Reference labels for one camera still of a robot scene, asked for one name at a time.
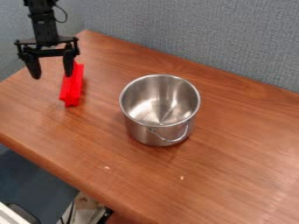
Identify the metal pot with handle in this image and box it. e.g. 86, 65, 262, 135
119, 73, 202, 147

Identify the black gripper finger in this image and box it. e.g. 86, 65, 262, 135
24, 54, 42, 80
63, 51, 74, 77

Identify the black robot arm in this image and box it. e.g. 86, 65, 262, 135
14, 0, 80, 80

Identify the table leg frame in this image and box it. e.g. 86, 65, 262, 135
56, 192, 114, 224

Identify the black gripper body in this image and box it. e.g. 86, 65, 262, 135
14, 12, 80, 60

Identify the red star-shaped block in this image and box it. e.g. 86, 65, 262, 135
60, 62, 84, 107

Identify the white object at corner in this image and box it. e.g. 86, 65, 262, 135
0, 202, 40, 224

